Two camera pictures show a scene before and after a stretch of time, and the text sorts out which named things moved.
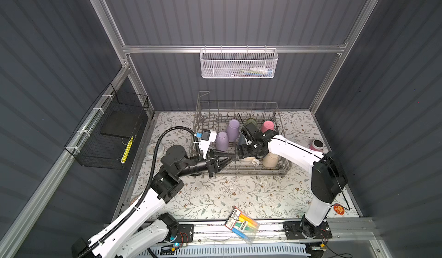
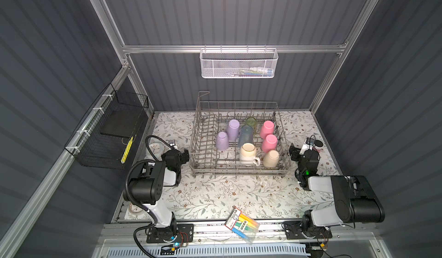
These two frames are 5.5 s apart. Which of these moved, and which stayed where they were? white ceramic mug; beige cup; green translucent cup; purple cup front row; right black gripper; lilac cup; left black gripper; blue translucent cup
Moved: blue translucent cup; left black gripper; right black gripper
Stayed: green translucent cup; white ceramic mug; purple cup front row; lilac cup; beige cup
